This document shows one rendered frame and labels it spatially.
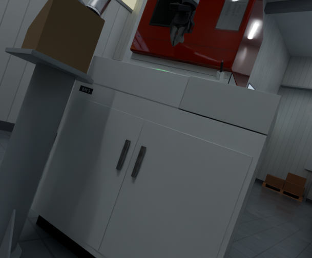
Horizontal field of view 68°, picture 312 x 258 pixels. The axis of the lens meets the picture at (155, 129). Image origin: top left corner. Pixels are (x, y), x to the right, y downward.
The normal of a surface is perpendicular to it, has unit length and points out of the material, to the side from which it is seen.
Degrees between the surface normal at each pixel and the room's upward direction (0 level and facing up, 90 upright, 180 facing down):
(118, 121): 90
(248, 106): 90
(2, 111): 90
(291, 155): 90
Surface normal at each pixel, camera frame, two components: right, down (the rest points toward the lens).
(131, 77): -0.42, -0.14
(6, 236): -0.63, -0.22
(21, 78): 0.70, 0.25
